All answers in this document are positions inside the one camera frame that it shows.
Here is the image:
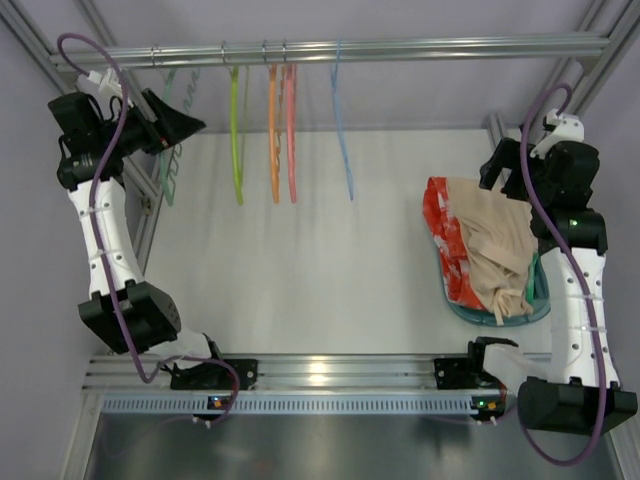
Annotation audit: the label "teal green hanger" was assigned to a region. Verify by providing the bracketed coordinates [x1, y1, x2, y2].
[157, 68, 201, 207]

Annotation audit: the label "beige trousers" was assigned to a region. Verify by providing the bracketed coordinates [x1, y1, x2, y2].
[447, 178, 538, 327]

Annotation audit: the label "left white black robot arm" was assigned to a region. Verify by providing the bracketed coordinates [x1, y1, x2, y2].
[48, 89, 232, 390]

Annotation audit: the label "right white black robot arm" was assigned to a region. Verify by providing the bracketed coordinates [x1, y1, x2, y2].
[477, 138, 638, 436]

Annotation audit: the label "lime green hanger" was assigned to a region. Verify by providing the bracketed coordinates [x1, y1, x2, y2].
[230, 66, 250, 206]

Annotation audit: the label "orange hanger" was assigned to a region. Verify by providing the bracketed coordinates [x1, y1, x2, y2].
[268, 64, 280, 204]

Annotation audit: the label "pink hanger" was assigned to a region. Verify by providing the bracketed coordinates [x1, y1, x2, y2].
[285, 64, 297, 204]

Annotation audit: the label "light blue hanger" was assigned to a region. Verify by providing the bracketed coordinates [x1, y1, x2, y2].
[330, 39, 355, 201]

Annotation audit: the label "red white tie-dye garment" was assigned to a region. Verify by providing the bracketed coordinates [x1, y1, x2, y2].
[423, 177, 486, 311]

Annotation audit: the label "teal plastic basket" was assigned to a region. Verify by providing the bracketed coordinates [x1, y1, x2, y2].
[435, 239, 552, 330]

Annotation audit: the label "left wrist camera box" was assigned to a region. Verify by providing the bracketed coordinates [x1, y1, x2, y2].
[88, 68, 124, 100]

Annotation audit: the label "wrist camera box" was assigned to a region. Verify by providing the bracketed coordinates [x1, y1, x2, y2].
[529, 109, 584, 159]
[88, 68, 124, 100]

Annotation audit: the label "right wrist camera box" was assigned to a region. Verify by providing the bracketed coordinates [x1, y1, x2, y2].
[529, 109, 584, 159]

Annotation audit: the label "aluminium hanging rail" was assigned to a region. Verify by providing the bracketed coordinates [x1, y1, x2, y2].
[50, 32, 610, 71]

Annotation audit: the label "front aluminium frame rail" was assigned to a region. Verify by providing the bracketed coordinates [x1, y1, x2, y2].
[82, 352, 624, 396]

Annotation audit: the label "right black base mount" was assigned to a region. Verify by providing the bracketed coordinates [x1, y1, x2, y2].
[433, 357, 492, 390]

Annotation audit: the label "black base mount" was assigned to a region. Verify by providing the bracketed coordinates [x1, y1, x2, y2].
[433, 357, 492, 390]
[161, 358, 259, 390]

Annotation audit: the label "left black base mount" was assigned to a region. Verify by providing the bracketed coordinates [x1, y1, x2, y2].
[161, 358, 259, 390]

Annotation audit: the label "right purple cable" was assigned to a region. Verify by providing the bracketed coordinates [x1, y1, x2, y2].
[517, 82, 609, 464]

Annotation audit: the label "grey slotted cable duct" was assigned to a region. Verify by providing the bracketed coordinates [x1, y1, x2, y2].
[102, 393, 497, 415]

